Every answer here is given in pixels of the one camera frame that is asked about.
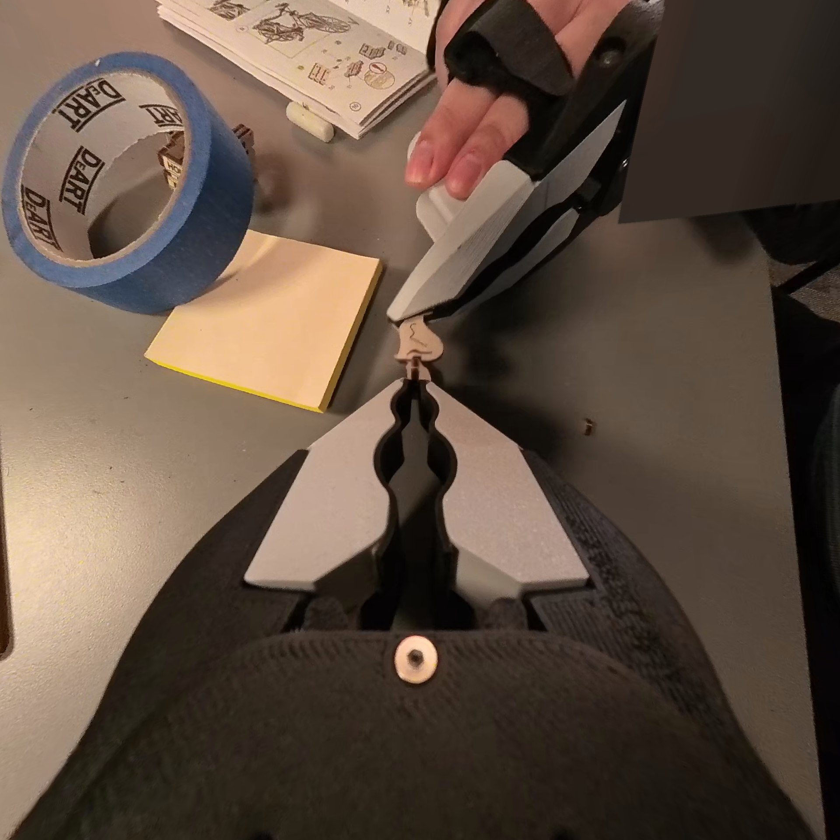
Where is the blue tape roll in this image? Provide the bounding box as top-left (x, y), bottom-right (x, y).
top-left (0, 51), bottom-right (256, 315)

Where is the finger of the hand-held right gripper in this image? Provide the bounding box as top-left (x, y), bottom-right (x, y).
top-left (430, 182), bottom-right (603, 322)
top-left (387, 100), bottom-right (627, 324)

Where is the yellow sticky note pad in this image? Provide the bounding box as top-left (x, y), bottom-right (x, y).
top-left (144, 230), bottom-right (385, 414)

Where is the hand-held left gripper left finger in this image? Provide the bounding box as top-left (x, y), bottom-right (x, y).
top-left (243, 377), bottom-right (413, 630)

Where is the person's right hand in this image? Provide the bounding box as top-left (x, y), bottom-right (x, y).
top-left (406, 0), bottom-right (634, 200)

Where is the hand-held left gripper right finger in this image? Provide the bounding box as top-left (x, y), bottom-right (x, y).
top-left (420, 379), bottom-right (590, 627)

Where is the white cylinder eraser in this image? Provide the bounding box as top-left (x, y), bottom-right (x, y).
top-left (285, 101), bottom-right (336, 142)

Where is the wooden chicken cutout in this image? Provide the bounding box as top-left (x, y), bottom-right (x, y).
top-left (392, 314), bottom-right (442, 368)

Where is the instruction booklet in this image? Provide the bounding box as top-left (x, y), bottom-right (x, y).
top-left (157, 0), bottom-right (439, 140)

